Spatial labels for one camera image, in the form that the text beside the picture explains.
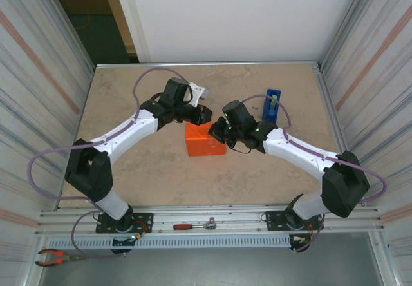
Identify aluminium corner post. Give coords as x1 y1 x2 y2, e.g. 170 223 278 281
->
320 0 377 70
40 0 97 73

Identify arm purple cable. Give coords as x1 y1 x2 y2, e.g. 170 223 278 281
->
239 94 388 253
27 67 185 260

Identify wide aluminium mounting rail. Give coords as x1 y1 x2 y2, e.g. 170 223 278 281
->
37 204 386 235

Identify ridged aluminium side rail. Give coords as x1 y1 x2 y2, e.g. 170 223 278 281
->
314 63 366 207

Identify grey metal shelf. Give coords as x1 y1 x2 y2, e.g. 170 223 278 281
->
32 233 390 286

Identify white slotted cable duct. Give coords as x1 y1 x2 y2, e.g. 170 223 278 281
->
48 236 292 248

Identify orange handled pliers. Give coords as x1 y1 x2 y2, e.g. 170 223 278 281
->
34 249 86 267

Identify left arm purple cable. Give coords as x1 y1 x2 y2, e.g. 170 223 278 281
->
27 67 185 260

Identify white door frame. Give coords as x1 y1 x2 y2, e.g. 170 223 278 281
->
98 0 152 64

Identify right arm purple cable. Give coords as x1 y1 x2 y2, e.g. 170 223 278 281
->
239 94 388 253

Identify red handled ratchet wrench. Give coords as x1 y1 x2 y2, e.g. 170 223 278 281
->
173 216 218 231

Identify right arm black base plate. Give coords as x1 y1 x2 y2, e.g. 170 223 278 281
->
265 210 324 232

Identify blue tape dispenser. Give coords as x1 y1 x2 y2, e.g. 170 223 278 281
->
262 88 283 123

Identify yellow plug power wire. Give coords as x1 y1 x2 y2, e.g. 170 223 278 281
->
130 220 153 240
289 223 315 245

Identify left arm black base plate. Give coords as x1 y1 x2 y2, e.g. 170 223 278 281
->
95 212 155 234

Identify thin aluminium table rail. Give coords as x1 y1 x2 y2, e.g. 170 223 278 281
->
95 61 323 71

